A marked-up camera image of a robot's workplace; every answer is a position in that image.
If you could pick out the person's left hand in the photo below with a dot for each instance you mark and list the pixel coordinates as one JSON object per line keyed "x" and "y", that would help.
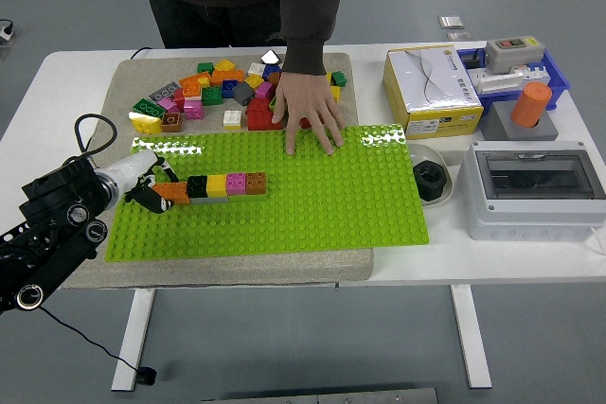
{"x": 305, "y": 101}

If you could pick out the yellow and white cardboard box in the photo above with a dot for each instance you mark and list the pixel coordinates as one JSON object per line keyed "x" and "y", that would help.
{"x": 426, "y": 87}

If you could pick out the white bowl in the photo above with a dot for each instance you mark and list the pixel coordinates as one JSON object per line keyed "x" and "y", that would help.
{"x": 428, "y": 152}

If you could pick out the brown small building brick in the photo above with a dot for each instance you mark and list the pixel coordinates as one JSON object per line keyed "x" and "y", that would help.
{"x": 274, "y": 79}

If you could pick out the white terminal block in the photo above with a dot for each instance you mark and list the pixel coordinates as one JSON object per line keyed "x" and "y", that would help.
{"x": 494, "y": 82}

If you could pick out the orange cylinder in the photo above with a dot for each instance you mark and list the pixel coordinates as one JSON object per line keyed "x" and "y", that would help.
{"x": 530, "y": 103}

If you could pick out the shiny mirror-faced brick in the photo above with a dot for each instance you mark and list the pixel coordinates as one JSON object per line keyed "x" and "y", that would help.
{"x": 269, "y": 57}

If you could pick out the blue plastic bin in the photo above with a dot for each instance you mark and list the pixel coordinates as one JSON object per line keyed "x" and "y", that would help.
{"x": 556, "y": 75}

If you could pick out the red square building brick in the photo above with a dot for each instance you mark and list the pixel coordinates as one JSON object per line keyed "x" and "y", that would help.
{"x": 258, "y": 104}

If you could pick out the grey long building brick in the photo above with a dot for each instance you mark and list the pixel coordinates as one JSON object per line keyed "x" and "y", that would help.
{"x": 209, "y": 200}

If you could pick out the lime green long building brick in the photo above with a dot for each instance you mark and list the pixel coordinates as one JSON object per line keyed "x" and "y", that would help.
{"x": 248, "y": 198}
{"x": 272, "y": 105}

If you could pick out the grey flat studded plate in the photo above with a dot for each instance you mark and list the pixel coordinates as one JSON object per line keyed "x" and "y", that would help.
{"x": 165, "y": 91}

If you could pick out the blue square building brick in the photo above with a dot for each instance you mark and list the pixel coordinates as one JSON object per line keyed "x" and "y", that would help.
{"x": 271, "y": 71}
{"x": 229, "y": 88}

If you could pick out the brown square building brick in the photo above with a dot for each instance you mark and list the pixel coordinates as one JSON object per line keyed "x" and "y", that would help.
{"x": 170, "y": 122}
{"x": 255, "y": 182}

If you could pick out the person's left forearm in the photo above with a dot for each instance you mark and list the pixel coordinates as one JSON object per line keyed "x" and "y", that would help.
{"x": 308, "y": 21}

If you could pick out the red small building brick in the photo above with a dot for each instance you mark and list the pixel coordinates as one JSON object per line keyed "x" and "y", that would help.
{"x": 178, "y": 99}

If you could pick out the yellow long building brick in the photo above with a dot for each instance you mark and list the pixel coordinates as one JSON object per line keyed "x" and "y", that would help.
{"x": 146, "y": 124}

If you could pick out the black square building brick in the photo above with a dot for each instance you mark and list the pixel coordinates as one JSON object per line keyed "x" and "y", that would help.
{"x": 197, "y": 186}

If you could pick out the orange square brick white base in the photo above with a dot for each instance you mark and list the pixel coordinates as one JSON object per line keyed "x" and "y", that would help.
{"x": 191, "y": 90}

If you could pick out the white and blue circuit breaker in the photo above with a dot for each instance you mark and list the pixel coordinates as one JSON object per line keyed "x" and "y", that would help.
{"x": 537, "y": 74}

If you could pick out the black power adapter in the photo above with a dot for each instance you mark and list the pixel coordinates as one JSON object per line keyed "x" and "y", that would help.
{"x": 471, "y": 62}

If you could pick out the magenta square building brick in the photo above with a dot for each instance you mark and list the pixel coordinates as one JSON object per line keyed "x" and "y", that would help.
{"x": 263, "y": 90}

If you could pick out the pink square building brick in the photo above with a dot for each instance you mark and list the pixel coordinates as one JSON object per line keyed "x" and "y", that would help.
{"x": 193, "y": 110}
{"x": 236, "y": 183}

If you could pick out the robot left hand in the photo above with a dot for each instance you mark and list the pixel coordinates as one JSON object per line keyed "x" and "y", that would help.
{"x": 132, "y": 167}

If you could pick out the white table leg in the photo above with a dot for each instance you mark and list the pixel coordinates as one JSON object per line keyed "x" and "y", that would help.
{"x": 471, "y": 338}
{"x": 135, "y": 338}

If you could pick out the white floor power socket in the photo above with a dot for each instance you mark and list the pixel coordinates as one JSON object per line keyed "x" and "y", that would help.
{"x": 5, "y": 35}

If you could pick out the white square building brick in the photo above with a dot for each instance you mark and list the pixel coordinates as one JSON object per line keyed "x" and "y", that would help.
{"x": 256, "y": 68}
{"x": 232, "y": 119}

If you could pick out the red long building brick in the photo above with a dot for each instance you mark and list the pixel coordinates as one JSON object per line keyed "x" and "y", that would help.
{"x": 260, "y": 121}
{"x": 305, "y": 123}

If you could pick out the grey push-button switch box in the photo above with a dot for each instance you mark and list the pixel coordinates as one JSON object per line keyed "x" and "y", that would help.
{"x": 513, "y": 56}

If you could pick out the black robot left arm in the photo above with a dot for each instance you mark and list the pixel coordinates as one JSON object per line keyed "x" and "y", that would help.
{"x": 57, "y": 196}

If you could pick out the dark green long building brick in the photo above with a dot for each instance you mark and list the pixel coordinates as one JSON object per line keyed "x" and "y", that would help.
{"x": 148, "y": 108}

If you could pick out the grey metal plate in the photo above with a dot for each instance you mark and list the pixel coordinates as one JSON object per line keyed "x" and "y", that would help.
{"x": 331, "y": 397}

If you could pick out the dark grey building brick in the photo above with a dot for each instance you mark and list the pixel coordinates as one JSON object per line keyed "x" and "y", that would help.
{"x": 243, "y": 93}

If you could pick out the grey-brown mat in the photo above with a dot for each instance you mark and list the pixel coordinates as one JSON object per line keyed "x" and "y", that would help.
{"x": 308, "y": 274}

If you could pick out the orange long building brick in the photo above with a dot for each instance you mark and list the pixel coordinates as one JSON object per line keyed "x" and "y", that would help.
{"x": 177, "y": 191}
{"x": 191, "y": 77}
{"x": 227, "y": 76}

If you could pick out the large black hex nut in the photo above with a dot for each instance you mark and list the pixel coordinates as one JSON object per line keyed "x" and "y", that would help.
{"x": 430, "y": 181}

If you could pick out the green small building brick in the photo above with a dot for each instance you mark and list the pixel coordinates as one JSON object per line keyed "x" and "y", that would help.
{"x": 205, "y": 67}
{"x": 339, "y": 78}

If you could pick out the metal floor plate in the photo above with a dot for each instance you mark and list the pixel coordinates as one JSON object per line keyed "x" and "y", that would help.
{"x": 451, "y": 21}
{"x": 459, "y": 36}

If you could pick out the grey square block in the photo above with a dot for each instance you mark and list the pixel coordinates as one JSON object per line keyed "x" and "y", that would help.
{"x": 497, "y": 125}

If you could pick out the grey enclosure with clear lid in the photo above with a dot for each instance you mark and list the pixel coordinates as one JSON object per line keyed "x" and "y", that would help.
{"x": 535, "y": 219}

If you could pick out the green studded baseplate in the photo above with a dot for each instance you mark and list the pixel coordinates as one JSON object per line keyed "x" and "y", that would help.
{"x": 331, "y": 205}

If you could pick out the pink small building brick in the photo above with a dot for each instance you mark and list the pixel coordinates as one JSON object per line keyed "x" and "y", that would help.
{"x": 166, "y": 104}

